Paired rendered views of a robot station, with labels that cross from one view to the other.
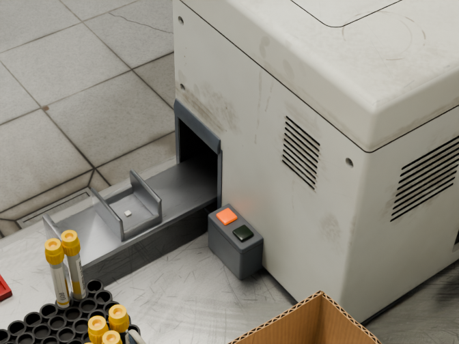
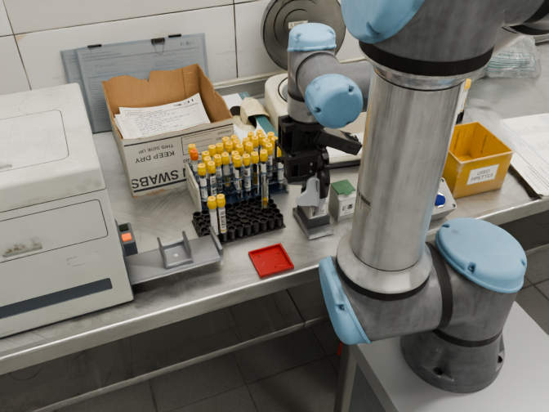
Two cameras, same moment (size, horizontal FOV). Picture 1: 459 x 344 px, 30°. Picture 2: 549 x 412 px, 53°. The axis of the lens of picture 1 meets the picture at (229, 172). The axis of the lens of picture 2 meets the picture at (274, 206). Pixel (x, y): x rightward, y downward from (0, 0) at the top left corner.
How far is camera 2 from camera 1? 1.33 m
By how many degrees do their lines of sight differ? 94
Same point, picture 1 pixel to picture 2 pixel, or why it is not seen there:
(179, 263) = not seen: hidden behind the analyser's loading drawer
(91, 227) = (198, 253)
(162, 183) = (148, 270)
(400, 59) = (46, 94)
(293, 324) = (137, 145)
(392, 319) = not seen: hidden behind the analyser
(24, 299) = (242, 251)
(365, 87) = (73, 87)
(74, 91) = not seen: outside the picture
